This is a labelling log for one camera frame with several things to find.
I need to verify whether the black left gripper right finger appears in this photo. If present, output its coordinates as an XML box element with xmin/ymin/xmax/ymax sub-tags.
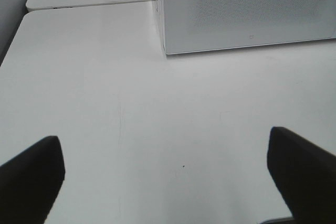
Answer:
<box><xmin>267</xmin><ymin>126</ymin><xmax>335</xmax><ymax>223</ymax></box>

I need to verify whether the white microwave door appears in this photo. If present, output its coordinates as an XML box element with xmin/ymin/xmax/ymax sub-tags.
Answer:
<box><xmin>159</xmin><ymin>0</ymin><xmax>335</xmax><ymax>54</ymax></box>

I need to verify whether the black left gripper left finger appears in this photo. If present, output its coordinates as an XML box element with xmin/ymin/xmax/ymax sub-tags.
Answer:
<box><xmin>1</xmin><ymin>136</ymin><xmax>65</xmax><ymax>223</ymax></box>

